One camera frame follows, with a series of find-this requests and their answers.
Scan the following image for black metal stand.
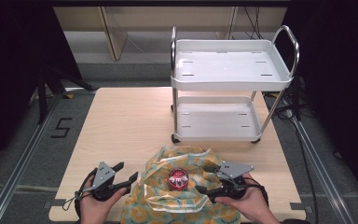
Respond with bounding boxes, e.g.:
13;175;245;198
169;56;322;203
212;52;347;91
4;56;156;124
36;66;96;125

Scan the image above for left hand-held gripper cable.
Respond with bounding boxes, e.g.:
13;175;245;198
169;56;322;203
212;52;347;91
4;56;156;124
62;169;98;219

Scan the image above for red round can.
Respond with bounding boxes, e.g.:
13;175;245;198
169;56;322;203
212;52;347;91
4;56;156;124
167;167;190;191

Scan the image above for hanging black cables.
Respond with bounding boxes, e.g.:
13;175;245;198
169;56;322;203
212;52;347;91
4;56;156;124
243;7;266;41

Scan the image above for white two-tier cart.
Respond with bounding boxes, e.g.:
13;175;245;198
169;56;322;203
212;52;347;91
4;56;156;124
170;24;301;145

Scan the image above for black floor cables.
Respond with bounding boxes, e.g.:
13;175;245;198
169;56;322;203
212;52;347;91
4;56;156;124
263;91;344;224

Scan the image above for metal floor rail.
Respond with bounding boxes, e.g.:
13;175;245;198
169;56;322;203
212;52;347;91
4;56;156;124
0;88;97;224
290;116;357;224

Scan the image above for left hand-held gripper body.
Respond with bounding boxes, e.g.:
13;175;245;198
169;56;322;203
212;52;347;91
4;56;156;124
90;161;129;202

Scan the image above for person's right hand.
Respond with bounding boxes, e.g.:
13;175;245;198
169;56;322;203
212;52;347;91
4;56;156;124
214;173;282;224

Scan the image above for person's left hand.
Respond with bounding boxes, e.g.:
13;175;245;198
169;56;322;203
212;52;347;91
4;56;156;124
79;186;128;224

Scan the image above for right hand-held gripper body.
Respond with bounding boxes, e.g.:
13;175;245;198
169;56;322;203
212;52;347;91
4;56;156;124
214;161;256;201

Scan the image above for wooden furniture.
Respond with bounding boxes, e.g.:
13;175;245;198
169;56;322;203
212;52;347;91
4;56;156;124
53;6;288;62

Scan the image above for yellow floral shopping bag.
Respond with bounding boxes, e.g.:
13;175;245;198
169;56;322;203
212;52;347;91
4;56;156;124
119;146;241;224

